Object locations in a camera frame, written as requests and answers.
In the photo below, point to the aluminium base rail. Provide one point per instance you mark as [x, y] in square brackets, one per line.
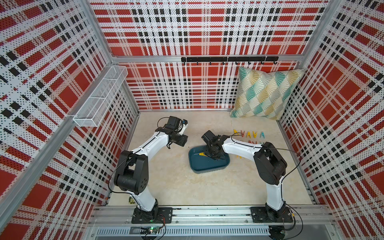
[299, 222]

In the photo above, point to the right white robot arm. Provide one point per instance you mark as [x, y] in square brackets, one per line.
[270, 164]

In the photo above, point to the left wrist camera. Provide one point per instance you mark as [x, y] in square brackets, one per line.
[173, 123]

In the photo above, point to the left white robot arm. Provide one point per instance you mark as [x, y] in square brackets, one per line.
[132, 173]

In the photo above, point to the white wire mesh shelf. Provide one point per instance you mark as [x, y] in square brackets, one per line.
[94, 109]

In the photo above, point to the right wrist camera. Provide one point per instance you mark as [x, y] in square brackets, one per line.
[208, 136]

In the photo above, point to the teal plastic storage tray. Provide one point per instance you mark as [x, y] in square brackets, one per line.
[201, 164]

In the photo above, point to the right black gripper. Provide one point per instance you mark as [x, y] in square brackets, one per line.
[216, 157]

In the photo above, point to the black hook rail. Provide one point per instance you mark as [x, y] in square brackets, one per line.
[261, 59]

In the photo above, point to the green circuit board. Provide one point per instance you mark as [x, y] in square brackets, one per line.
[149, 230]

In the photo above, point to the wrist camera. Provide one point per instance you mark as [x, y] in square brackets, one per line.
[173, 123]
[208, 136]

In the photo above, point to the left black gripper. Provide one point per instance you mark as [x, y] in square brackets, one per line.
[183, 139]

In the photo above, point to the patterned green yellow pillow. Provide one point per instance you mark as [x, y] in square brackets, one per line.
[264, 94]

